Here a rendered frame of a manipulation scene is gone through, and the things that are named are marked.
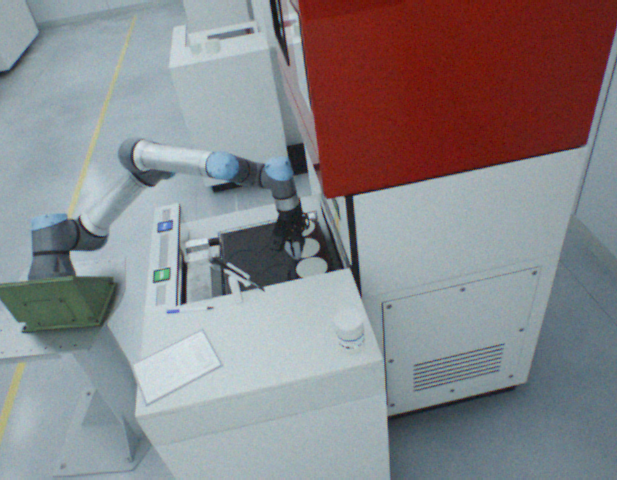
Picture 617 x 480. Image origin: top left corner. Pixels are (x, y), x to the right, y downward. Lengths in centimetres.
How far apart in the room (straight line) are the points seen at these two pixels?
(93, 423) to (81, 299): 100
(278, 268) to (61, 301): 69
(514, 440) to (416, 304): 84
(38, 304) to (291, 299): 83
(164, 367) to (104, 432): 123
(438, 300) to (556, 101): 71
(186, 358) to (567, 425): 161
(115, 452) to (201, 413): 121
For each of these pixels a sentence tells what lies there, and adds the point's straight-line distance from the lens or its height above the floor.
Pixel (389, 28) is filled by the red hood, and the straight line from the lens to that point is 118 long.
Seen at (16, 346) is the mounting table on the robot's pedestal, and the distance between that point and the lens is 192.
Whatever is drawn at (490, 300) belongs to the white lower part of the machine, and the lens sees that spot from 183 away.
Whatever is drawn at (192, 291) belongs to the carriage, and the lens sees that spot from 168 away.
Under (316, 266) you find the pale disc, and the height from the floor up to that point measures 90.
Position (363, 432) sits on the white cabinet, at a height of 64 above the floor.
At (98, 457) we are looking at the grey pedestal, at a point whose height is 1.
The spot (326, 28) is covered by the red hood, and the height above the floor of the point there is 166.
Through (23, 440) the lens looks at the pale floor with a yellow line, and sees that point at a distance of 280.
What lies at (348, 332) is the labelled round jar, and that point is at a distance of 123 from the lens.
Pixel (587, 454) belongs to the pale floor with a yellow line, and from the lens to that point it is 236.
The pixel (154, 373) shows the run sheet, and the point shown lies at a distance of 139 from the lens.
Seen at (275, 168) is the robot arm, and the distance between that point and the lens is 143.
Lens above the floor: 200
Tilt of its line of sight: 40 degrees down
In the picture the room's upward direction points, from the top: 10 degrees counter-clockwise
